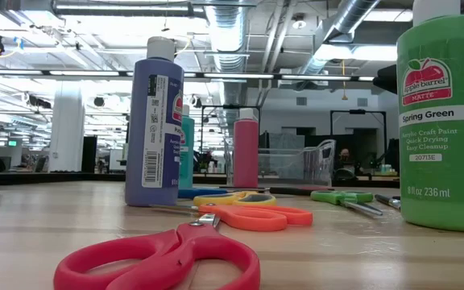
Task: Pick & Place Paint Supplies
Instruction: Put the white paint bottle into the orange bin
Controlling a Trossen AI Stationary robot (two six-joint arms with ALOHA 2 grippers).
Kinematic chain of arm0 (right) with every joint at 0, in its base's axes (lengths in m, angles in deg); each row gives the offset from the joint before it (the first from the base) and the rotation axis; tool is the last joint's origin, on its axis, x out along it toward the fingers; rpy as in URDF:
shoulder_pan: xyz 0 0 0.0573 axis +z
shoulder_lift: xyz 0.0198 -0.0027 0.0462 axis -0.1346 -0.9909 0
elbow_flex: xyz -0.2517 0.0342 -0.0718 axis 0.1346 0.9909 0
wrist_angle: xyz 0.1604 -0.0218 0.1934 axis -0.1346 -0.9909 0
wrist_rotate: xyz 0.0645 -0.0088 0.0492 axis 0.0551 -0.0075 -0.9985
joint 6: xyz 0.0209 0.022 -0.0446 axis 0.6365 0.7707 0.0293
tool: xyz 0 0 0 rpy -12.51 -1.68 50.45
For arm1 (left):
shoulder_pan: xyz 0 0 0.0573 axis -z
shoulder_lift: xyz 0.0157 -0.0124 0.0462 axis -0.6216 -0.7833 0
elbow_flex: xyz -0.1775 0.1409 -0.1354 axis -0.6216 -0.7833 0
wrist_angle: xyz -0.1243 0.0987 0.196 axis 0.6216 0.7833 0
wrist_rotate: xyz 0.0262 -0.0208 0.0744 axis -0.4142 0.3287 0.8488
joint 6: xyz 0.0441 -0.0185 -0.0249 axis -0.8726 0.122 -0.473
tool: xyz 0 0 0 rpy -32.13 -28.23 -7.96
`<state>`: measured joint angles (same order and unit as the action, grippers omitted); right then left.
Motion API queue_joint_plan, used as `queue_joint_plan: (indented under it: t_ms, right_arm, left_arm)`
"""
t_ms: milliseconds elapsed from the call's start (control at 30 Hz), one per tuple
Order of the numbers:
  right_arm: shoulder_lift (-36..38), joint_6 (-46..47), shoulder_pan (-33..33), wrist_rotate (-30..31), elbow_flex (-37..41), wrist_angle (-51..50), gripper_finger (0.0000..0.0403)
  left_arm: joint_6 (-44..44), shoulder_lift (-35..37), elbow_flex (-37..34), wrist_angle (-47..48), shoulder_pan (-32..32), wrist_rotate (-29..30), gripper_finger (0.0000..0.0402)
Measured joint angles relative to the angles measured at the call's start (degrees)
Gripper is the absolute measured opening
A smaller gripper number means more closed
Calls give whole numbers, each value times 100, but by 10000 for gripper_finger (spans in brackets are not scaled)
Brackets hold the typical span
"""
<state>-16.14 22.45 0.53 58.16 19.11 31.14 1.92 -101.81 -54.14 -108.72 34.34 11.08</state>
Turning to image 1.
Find yellow handled scissors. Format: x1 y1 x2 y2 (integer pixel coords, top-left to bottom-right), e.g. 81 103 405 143
193 190 277 208

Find white building column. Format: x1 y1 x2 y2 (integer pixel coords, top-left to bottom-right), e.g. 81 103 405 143
48 80 86 173

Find blue handled scissors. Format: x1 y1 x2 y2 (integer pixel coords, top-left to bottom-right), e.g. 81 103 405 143
177 187 233 199

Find thin black paintbrush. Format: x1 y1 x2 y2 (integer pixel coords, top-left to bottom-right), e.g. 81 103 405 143
375 193 401 210

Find pink paint bottle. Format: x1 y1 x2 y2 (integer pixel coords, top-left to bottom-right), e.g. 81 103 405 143
233 107 259 189

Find purple paint bottle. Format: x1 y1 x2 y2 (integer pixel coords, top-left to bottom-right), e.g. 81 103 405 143
125 35 184 207

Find orange handled scissors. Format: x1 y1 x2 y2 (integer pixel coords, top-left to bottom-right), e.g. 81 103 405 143
151 203 313 233

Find red handled scissors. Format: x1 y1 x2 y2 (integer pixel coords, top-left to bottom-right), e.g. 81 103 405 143
53 213 261 290

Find clear plastic bin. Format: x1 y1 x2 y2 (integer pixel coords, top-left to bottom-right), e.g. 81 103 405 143
223 139 337 187

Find teal paint bottle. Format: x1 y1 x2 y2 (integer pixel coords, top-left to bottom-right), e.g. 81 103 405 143
177 104 196 189

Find slanted silver ventilation duct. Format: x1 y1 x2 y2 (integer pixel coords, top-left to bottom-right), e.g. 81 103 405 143
298 0 382 76

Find person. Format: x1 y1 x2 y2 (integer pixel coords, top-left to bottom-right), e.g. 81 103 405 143
338 147 354 170

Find green paint bottle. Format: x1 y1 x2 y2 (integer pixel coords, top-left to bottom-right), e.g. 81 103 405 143
396 0 464 233

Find green handled scissors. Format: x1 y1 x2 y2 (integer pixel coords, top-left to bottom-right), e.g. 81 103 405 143
310 189 383 218

